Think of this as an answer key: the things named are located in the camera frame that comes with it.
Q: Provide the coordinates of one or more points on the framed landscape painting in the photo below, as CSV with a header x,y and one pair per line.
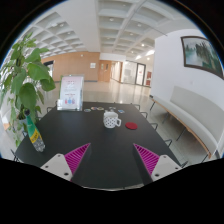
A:
x,y
198,53

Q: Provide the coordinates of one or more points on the blue square coaster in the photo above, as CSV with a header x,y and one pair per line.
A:
x,y
121,111

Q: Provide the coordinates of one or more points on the grey round coaster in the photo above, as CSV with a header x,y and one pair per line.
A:
x,y
87,110

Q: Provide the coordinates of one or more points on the white polka dot mug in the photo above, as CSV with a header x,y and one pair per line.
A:
x,y
111,120

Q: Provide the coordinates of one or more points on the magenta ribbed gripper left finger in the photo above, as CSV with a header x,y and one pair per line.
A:
x,y
65,166

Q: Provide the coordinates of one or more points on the red round coaster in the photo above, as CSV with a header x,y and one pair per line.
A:
x,y
131,125

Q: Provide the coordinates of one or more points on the green plastic water bottle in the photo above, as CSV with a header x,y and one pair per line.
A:
x,y
33,133

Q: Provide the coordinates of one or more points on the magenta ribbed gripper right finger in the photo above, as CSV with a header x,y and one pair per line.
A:
x,y
157,166

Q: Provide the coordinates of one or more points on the black metal chair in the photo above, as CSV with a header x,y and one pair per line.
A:
x,y
154,125
168,142
145,114

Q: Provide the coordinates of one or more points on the acrylic sign stand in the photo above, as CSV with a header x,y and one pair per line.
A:
x,y
71,93

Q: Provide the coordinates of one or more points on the long white bench sofa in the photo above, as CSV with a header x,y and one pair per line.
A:
x,y
200,116

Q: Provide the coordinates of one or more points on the multicolour round coaster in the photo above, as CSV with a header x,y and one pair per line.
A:
x,y
97,108

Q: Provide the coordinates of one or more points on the green leafy potted plant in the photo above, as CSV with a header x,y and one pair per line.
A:
x,y
22,79

